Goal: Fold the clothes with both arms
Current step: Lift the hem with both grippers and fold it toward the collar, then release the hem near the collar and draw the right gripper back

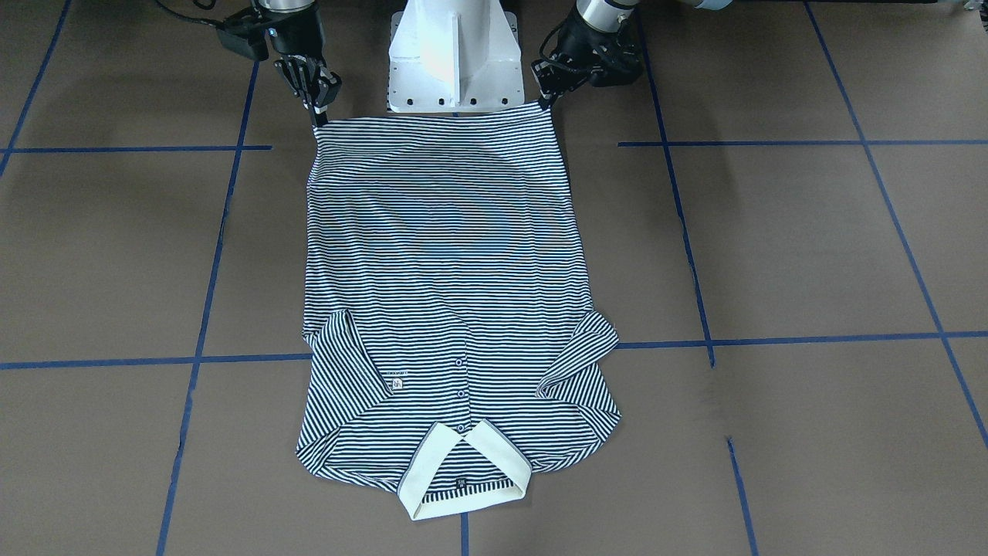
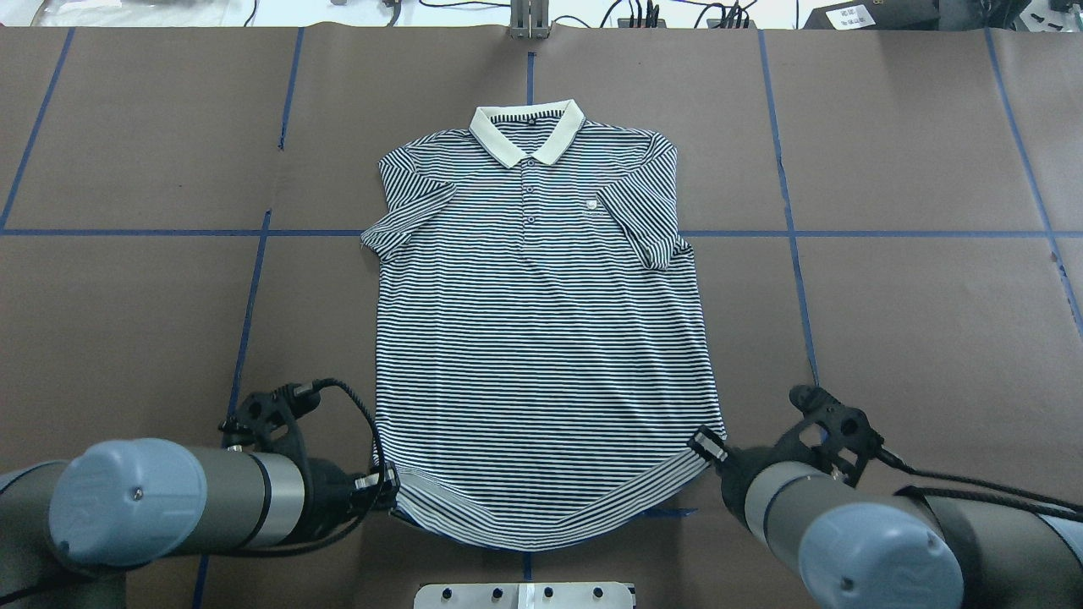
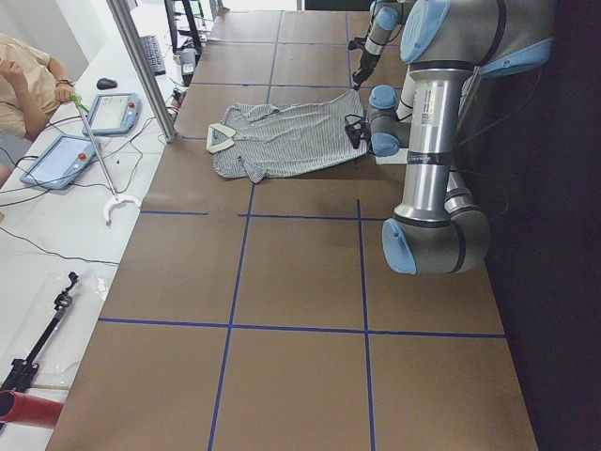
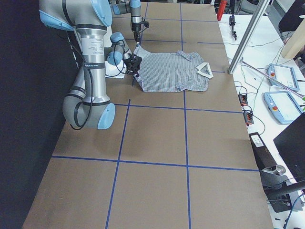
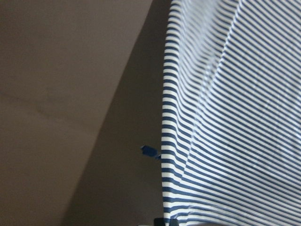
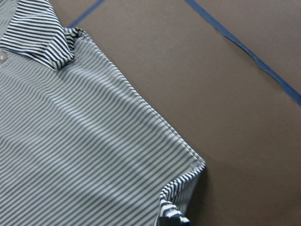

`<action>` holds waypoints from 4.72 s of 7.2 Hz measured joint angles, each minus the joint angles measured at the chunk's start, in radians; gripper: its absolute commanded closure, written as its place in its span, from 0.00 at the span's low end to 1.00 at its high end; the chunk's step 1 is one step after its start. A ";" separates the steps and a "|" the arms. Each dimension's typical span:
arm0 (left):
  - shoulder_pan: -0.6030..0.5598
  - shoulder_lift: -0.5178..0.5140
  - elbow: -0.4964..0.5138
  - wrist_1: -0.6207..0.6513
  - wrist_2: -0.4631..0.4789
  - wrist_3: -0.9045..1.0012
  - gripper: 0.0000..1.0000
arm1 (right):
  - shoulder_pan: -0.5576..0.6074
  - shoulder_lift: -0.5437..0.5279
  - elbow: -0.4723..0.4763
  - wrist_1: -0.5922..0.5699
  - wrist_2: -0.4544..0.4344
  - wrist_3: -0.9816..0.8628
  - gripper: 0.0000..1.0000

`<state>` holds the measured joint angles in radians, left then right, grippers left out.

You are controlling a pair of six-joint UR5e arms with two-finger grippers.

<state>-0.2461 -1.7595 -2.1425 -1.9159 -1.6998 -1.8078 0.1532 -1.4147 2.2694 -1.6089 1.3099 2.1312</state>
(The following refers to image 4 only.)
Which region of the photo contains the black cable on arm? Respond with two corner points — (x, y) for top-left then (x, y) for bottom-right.
(70, 42), (127, 131)

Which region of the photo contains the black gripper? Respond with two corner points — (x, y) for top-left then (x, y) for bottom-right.
(131, 16), (150, 46)
(125, 54), (142, 78)

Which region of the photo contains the metal reacher grabber tool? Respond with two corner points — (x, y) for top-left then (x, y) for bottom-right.
(240, 60), (305, 100)

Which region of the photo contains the black monitor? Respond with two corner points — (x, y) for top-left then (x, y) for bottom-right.
(274, 113), (305, 177)

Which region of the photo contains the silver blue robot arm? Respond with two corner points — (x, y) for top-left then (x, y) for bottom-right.
(112, 0), (150, 46)
(39, 0), (149, 130)

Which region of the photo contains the navy white striped polo shirt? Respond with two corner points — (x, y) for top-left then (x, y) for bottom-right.
(134, 46), (213, 92)

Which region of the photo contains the black reacher grabber tool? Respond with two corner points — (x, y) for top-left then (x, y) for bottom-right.
(229, 0), (237, 41)

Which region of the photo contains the blue teach pendant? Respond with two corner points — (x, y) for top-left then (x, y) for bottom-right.
(267, 63), (300, 92)
(263, 91), (303, 125)

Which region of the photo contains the black camera mount with knob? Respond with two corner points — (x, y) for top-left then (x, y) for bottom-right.
(260, 166), (305, 213)

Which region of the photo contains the red cylinder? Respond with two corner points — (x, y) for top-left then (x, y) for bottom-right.
(217, 0), (227, 21)

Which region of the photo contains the far blue teach pendant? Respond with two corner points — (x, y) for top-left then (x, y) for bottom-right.
(267, 63), (300, 92)

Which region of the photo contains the aluminium frame post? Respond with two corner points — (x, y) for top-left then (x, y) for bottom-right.
(228, 0), (270, 74)

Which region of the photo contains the black box with white label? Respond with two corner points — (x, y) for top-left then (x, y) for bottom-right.
(249, 132), (277, 170)

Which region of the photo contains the near blue teach pendant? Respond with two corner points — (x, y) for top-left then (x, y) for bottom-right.
(263, 91), (303, 125)

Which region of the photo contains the orange black connector strip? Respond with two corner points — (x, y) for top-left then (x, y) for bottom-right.
(238, 93), (254, 126)

